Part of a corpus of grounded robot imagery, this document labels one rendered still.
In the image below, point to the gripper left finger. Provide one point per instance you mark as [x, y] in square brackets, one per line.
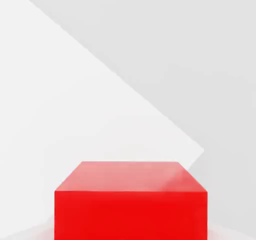
[43, 233]

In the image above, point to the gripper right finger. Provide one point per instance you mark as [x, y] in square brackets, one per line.
[218, 236]

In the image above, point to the small red cube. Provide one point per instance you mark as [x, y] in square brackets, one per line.
[131, 216]

